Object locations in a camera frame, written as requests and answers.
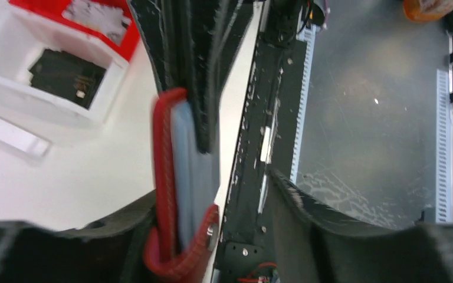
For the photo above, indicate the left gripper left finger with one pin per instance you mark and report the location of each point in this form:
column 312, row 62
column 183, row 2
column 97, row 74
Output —
column 107, row 250

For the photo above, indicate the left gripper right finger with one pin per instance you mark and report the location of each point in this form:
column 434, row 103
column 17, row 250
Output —
column 315, row 243

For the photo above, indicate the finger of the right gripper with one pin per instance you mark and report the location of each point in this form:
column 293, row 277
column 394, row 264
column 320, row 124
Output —
column 225, row 17
column 177, row 38

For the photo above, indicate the red leather card holder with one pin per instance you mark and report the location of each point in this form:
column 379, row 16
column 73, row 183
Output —
column 181, row 242

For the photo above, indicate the white VIP cards stack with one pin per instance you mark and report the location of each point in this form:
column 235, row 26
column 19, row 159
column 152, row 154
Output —
column 108, row 20

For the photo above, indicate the black VIP cards stack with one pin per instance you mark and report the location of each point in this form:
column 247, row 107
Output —
column 67, row 76

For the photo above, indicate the red plastic bin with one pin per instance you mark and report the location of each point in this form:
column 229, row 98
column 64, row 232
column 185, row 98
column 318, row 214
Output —
column 53, row 9

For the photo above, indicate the metal pole stand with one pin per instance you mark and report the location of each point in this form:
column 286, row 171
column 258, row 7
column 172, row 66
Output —
column 20, row 140

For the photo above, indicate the white plastic bin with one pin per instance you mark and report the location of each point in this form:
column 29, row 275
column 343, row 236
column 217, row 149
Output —
column 23, row 38

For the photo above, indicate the orange drink bottle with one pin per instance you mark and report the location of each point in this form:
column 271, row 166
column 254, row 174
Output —
column 426, row 10

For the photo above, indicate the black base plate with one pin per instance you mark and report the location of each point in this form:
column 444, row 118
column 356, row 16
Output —
column 266, row 138

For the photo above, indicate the white cable comb rail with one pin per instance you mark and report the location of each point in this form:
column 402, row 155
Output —
column 308, row 36

